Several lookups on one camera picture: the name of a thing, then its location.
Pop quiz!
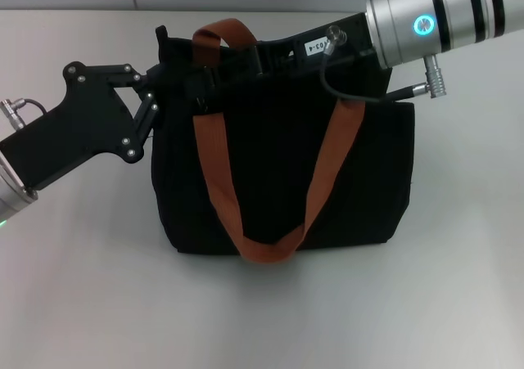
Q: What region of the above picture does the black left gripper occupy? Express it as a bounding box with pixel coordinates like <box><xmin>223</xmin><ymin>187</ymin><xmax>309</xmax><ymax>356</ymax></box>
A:
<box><xmin>0</xmin><ymin>61</ymin><xmax>186</xmax><ymax>192</ymax></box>

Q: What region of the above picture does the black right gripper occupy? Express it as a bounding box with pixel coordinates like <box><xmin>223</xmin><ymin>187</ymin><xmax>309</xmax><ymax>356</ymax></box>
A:
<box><xmin>182</xmin><ymin>11</ymin><xmax>373</xmax><ymax>101</ymax></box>

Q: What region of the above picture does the black fabric food bag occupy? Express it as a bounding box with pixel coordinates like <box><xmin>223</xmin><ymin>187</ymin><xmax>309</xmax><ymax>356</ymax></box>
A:
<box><xmin>149</xmin><ymin>16</ymin><xmax>415</xmax><ymax>264</ymax></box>

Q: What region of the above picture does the right wrist cable with plug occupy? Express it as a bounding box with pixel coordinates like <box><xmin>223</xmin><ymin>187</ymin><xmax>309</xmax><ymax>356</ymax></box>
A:
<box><xmin>320</xmin><ymin>25</ymin><xmax>429</xmax><ymax>101</ymax></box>

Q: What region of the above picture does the wrist cable with plug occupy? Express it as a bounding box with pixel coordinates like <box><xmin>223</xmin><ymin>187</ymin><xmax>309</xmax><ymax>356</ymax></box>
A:
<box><xmin>320</xmin><ymin>25</ymin><xmax>429</xmax><ymax>101</ymax></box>
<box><xmin>0</xmin><ymin>97</ymin><xmax>48</xmax><ymax>121</ymax></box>

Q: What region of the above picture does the left wrist cable with plug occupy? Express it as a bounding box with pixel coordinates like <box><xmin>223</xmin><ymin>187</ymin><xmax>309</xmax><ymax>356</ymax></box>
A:
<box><xmin>0</xmin><ymin>97</ymin><xmax>48</xmax><ymax>121</ymax></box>

